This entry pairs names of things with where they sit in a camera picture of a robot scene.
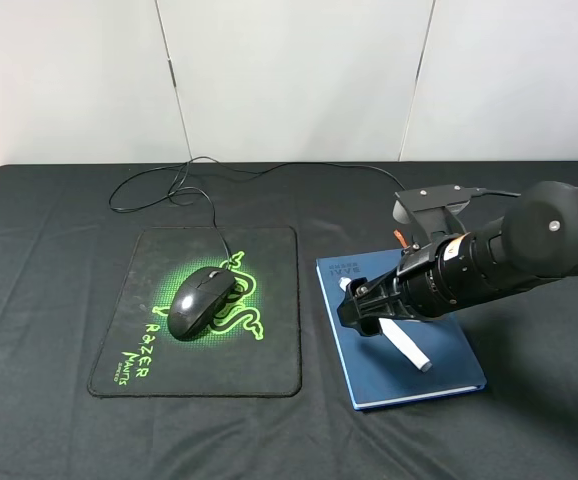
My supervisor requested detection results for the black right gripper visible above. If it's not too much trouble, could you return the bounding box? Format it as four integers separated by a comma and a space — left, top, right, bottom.
337, 233, 474, 337

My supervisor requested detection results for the white marker pen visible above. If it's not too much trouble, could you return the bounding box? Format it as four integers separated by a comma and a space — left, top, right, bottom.
358, 274, 432, 373

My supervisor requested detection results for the black computer mouse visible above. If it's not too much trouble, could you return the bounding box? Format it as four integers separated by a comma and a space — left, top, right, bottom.
167, 267, 236, 341

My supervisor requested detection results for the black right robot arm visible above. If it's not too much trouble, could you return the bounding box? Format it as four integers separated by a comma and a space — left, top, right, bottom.
337, 181, 578, 337

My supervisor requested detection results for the blue hardcover notebook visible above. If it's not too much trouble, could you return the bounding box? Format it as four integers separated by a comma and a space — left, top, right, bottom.
316, 249, 486, 410

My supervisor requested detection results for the black green Razer mouse pad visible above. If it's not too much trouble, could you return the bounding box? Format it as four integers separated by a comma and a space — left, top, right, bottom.
88, 226, 302, 398

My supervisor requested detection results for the orange ribbon bookmark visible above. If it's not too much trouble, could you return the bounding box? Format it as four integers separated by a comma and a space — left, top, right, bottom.
394, 229, 411, 249

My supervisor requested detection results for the black table cloth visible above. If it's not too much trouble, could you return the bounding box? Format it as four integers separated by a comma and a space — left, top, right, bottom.
0, 162, 578, 479

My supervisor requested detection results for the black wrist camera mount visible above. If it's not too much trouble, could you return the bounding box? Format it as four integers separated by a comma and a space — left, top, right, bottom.
392, 184, 484, 252

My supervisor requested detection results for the black mouse cable with USB plug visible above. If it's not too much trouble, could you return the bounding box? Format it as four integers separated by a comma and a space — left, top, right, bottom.
108, 155, 401, 271

